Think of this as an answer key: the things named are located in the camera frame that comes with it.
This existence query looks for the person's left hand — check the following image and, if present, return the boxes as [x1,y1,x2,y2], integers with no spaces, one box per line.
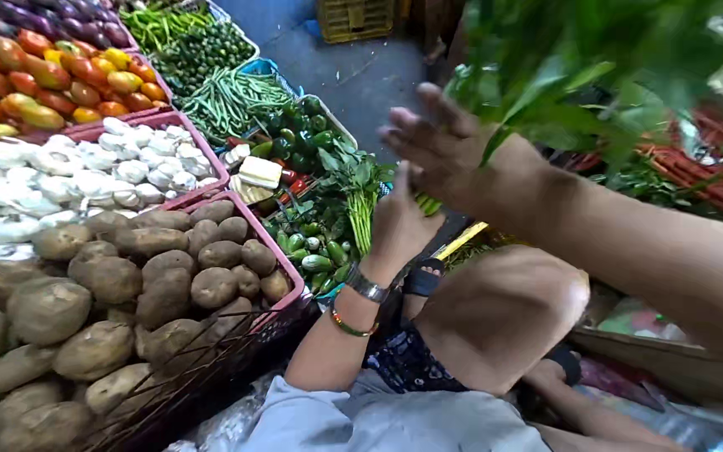
[359,161,447,287]

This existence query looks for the person's right hand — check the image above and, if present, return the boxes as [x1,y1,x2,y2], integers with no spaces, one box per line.
[379,83,579,230]

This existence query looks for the bunch of leafy greens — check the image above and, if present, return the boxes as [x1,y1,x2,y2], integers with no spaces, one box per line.
[413,0,723,217]

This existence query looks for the person's left forearm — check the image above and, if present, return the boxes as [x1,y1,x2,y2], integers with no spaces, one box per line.
[284,262,394,393]

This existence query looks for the person's right forearm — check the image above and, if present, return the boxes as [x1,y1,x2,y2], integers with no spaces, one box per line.
[544,176,723,368]

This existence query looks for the bundle of long green stems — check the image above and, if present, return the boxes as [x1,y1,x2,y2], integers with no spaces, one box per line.
[316,139,395,257]

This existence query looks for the white crate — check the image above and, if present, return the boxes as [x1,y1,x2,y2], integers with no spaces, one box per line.
[300,94,359,150]
[208,0,261,71]

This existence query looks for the yellow strip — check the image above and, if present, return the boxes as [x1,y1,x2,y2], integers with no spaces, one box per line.
[434,221,489,261]

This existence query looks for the pile of green bell peppers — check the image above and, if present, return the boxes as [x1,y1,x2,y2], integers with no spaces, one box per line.
[255,95,340,175]

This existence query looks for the pile of small striped eggplants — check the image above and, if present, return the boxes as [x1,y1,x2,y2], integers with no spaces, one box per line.
[274,216,354,297]

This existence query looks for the yellow crate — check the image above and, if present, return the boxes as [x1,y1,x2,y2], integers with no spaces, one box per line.
[316,0,397,44]

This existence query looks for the pale yellow block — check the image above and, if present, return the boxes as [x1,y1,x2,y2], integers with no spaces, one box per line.
[238,156,283,190]

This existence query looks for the pink crate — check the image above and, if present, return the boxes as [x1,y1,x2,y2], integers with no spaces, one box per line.
[60,110,231,213]
[179,190,305,334]
[16,52,174,144]
[107,6,140,54]

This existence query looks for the blue crate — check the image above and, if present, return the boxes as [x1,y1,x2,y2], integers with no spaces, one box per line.
[237,58,305,101]

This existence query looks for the person's legs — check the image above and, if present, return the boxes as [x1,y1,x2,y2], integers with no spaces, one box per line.
[364,245,689,452]

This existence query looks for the pile of green beans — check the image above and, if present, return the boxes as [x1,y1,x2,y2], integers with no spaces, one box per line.
[179,67,293,144]

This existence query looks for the pile of small green vegetables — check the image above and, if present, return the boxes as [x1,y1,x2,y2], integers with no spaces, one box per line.
[150,21,254,96]

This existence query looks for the person's body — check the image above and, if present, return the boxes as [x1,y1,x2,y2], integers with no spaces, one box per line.
[236,370,552,452]

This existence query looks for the pile of dark green leaves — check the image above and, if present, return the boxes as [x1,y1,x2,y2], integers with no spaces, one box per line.
[606,147,723,214]

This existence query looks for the pile of green chilies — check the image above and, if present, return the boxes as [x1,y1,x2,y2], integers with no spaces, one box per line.
[120,5,215,52]

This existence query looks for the pink plastic bag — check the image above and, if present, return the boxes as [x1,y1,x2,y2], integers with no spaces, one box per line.
[578,357,667,412]

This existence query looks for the pile of potatoes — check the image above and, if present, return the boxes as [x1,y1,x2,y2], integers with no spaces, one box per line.
[0,200,293,452]

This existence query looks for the pile of garlic bulbs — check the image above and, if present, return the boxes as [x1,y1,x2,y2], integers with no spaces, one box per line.
[0,117,219,263]

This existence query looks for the red crate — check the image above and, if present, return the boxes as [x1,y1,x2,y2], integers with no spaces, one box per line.
[636,107,723,213]

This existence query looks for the brown wooden board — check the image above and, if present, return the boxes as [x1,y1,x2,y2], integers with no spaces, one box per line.
[565,326,723,434]

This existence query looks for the pile of tomatoes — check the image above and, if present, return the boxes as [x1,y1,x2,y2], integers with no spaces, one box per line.
[0,29,168,142]

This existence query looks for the pile of purple eggplants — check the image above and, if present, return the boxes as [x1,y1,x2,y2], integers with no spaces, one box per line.
[0,0,130,50]

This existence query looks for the black wire basket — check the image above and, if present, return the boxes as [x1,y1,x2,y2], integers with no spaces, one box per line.
[82,295,315,452]

